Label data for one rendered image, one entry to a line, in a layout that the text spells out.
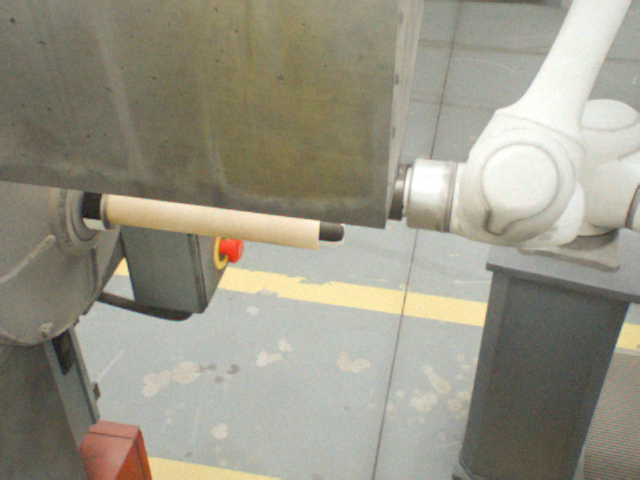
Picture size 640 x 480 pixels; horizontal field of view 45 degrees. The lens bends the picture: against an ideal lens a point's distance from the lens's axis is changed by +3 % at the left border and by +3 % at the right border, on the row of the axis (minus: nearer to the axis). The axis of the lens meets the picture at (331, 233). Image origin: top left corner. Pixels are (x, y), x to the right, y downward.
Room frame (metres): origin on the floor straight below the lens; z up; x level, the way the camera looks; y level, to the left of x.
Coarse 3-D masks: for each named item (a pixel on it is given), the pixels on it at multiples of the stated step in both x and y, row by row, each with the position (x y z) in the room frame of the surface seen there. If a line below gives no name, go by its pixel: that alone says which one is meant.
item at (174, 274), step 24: (144, 240) 0.73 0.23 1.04; (168, 240) 0.72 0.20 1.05; (192, 240) 0.72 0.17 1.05; (216, 240) 0.78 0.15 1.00; (144, 264) 0.73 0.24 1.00; (168, 264) 0.72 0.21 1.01; (192, 264) 0.72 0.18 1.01; (216, 264) 0.76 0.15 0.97; (144, 288) 0.73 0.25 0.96; (168, 288) 0.72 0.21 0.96; (192, 288) 0.72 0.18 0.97; (216, 288) 0.76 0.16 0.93; (144, 312) 0.75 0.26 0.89; (168, 312) 0.76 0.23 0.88; (192, 312) 0.72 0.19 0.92
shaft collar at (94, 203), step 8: (88, 192) 0.52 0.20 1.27; (88, 200) 0.51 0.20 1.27; (96, 200) 0.51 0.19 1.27; (104, 200) 0.51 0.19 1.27; (88, 208) 0.51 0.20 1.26; (96, 208) 0.51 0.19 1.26; (104, 208) 0.51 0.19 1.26; (88, 216) 0.50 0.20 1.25; (96, 216) 0.50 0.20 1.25; (104, 216) 0.50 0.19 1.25; (88, 224) 0.51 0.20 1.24; (96, 224) 0.50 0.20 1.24; (104, 224) 0.50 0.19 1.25; (112, 224) 0.51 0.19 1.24
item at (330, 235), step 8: (320, 224) 0.48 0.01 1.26; (328, 224) 0.48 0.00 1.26; (336, 224) 0.48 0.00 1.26; (320, 232) 0.48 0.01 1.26; (328, 232) 0.48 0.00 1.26; (336, 232) 0.48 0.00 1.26; (344, 232) 0.48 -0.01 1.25; (320, 240) 0.48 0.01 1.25; (328, 240) 0.47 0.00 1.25; (336, 240) 0.47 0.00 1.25; (344, 240) 0.48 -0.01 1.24
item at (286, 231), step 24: (120, 216) 0.51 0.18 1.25; (144, 216) 0.50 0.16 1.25; (168, 216) 0.50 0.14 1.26; (192, 216) 0.50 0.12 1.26; (216, 216) 0.49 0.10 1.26; (240, 216) 0.49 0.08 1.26; (264, 216) 0.49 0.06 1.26; (264, 240) 0.48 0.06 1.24; (288, 240) 0.48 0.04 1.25; (312, 240) 0.47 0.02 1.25
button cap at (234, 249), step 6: (234, 240) 0.78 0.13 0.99; (240, 240) 0.79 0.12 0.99; (222, 246) 0.79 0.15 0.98; (228, 246) 0.78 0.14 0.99; (234, 246) 0.78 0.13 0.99; (240, 246) 0.79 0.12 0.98; (222, 252) 0.78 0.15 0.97; (228, 252) 0.77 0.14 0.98; (234, 252) 0.77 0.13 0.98; (240, 252) 0.78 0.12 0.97; (228, 258) 0.77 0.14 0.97; (234, 258) 0.77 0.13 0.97; (240, 258) 0.78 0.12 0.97
